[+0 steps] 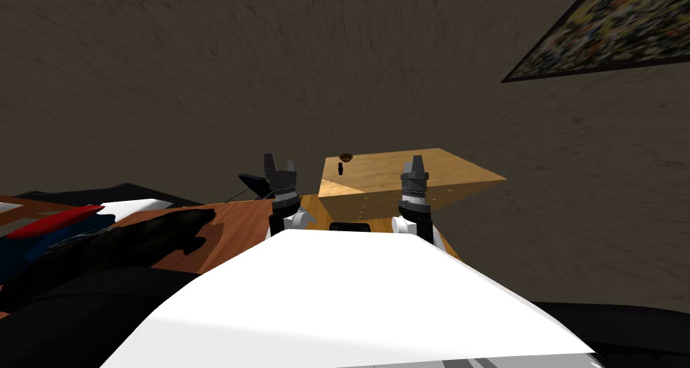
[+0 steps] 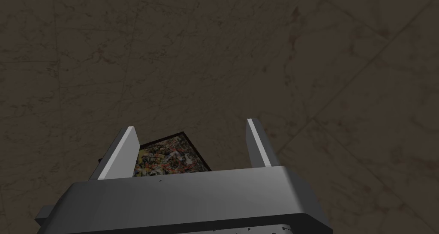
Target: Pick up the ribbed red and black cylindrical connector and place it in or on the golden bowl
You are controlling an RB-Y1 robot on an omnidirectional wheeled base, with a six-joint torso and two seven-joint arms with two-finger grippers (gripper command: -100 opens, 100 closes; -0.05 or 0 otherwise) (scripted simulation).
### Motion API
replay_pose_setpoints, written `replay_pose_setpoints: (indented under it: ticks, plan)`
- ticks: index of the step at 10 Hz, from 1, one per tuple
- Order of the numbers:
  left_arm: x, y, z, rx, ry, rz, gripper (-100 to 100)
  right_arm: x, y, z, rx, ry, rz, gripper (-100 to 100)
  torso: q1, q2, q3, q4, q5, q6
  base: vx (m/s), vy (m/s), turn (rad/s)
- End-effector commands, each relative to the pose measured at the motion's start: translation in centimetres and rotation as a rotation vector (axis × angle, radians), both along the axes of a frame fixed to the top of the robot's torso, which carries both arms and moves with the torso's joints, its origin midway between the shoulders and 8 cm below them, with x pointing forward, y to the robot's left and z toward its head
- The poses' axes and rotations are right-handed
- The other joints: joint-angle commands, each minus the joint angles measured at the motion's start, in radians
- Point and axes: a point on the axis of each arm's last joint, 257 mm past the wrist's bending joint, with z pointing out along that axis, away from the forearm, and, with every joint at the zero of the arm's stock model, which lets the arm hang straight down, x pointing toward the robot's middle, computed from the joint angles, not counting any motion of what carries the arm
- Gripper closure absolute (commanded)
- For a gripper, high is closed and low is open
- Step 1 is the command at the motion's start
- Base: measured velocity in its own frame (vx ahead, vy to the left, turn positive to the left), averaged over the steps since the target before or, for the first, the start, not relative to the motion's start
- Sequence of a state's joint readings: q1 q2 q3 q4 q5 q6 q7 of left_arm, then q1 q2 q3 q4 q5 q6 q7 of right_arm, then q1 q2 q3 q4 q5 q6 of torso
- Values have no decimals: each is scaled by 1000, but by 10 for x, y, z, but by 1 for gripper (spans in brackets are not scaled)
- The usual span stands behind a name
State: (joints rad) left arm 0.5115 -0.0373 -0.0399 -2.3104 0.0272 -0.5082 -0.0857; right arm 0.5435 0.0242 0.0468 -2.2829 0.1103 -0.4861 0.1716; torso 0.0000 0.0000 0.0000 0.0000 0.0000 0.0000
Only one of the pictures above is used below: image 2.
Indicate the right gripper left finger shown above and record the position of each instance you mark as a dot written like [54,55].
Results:
[120,155]

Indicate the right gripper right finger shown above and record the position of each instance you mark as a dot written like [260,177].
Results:
[260,146]

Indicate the speckled multicolour framed picture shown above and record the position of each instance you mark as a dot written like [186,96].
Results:
[169,157]

